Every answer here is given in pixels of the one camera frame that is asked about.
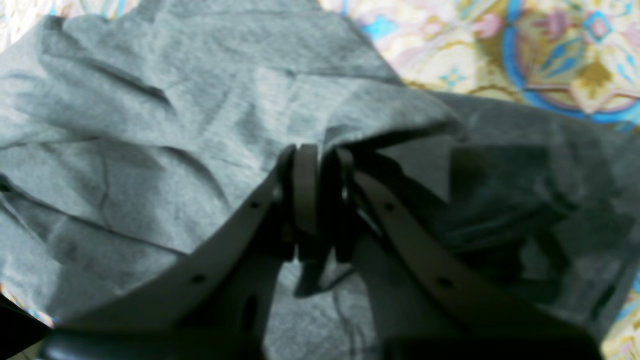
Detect grey T-shirt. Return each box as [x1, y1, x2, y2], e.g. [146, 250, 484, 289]
[1, 0, 639, 360]

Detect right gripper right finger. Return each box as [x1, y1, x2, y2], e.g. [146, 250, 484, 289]
[334, 148, 602, 360]

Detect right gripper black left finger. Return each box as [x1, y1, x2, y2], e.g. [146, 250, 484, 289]
[39, 145, 321, 360]

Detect patterned tile tablecloth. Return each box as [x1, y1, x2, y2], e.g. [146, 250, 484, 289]
[1, 0, 639, 360]

